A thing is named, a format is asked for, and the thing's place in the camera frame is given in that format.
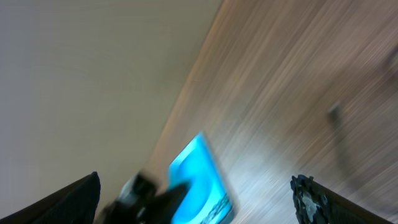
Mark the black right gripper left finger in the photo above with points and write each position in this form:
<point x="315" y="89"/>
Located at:
<point x="73" y="204"/>

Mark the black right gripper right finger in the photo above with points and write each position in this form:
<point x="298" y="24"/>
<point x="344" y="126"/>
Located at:
<point x="316" y="204"/>

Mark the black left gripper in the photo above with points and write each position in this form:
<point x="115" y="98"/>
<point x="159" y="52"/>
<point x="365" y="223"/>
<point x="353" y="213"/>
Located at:
<point x="139" y="202"/>

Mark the blue screen smartphone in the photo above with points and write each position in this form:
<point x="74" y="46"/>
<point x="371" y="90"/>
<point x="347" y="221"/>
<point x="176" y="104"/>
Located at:
<point x="208" y="200"/>

